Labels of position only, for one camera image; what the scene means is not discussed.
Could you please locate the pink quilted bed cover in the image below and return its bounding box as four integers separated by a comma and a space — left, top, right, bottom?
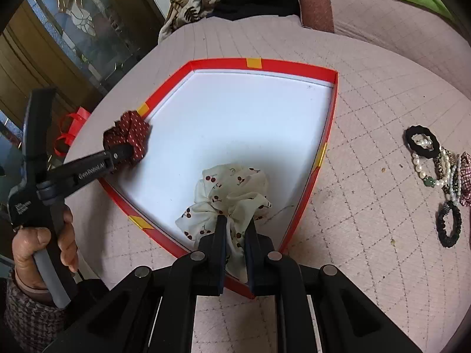
67, 16, 470, 352

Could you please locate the red gift bag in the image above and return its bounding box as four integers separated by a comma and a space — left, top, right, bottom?
54, 107, 90, 158

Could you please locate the red polka dot scrunchie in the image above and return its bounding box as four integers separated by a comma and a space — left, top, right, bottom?
103, 111, 150, 166

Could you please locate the person left hand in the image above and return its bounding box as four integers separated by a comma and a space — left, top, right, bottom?
12, 206, 78, 292

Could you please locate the stained glass door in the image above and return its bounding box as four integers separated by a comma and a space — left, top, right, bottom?
27, 0, 164, 94

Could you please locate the red tray box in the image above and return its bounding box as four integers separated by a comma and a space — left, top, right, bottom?
97, 57, 339, 300

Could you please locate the black wavy hair tie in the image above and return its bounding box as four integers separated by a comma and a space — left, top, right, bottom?
404, 124, 442, 160

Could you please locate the white pearl bracelet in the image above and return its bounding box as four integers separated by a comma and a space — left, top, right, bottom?
411, 135, 452, 188

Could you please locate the black beaded hair tie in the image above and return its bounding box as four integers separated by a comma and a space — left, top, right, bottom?
436, 200, 462, 249

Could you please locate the pale blue bead bracelet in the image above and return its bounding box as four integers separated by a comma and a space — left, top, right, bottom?
446, 157, 463, 207

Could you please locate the pink bolster pillow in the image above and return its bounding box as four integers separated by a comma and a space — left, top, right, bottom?
299, 0, 470, 96

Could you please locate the white cherry print scrunchie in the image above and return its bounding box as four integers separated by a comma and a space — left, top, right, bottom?
176, 163, 271, 283

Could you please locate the red white checked scrunchie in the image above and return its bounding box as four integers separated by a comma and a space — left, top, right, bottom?
458, 152, 471, 207

